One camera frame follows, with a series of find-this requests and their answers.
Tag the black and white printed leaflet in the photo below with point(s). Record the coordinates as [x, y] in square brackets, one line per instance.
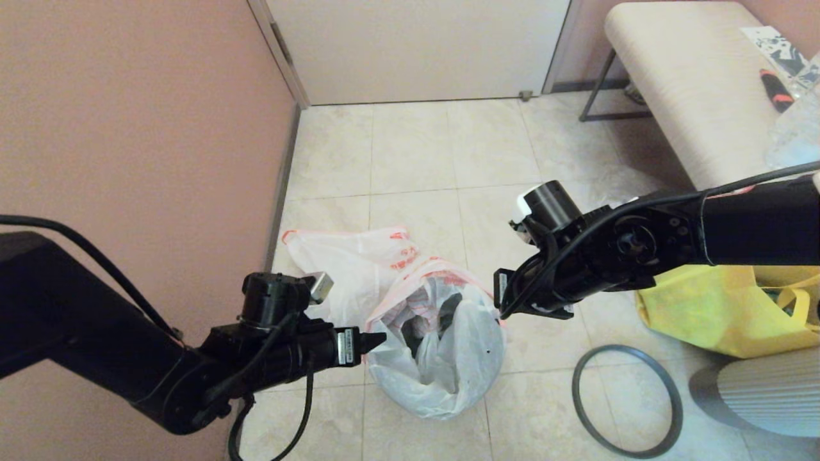
[772, 46]

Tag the small grey striped object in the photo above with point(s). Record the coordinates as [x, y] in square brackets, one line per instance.
[633, 95]

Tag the small metal door stop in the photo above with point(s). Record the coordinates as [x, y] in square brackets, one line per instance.
[525, 95]

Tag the long dark grey baseboard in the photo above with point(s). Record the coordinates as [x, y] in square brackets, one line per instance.
[285, 166]

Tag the black and orange tool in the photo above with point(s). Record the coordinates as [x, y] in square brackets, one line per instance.
[774, 93]

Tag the beige wood grain table top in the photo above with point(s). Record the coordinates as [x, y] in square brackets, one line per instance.
[692, 96]

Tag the white plastic bag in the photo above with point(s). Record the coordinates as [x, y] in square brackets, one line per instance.
[346, 256]

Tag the short dark grey baseboard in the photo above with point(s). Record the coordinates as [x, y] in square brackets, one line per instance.
[576, 86]

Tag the clear bag with dark items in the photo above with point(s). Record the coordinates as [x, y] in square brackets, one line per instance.
[615, 186]

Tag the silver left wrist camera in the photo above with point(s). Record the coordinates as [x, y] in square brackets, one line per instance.
[320, 287]

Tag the white door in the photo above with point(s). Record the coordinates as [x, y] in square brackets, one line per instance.
[416, 51]

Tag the clear plastic bottle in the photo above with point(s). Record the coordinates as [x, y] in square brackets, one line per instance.
[797, 141]

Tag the white ribbed cylinder object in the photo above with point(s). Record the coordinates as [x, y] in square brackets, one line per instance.
[769, 397]

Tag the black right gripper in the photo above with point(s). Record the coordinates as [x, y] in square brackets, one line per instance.
[564, 275]

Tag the yellow fabric tote bag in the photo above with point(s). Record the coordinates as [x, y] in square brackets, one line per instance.
[705, 307]

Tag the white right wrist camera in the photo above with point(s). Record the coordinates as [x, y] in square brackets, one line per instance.
[528, 202]

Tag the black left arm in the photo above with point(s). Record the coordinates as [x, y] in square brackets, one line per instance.
[64, 320]

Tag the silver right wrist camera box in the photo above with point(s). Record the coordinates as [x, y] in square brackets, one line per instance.
[522, 232]

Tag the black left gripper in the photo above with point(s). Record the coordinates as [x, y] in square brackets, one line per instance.
[275, 358]

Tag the orange print plastic bag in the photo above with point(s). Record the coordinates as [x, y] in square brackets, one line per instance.
[467, 358]

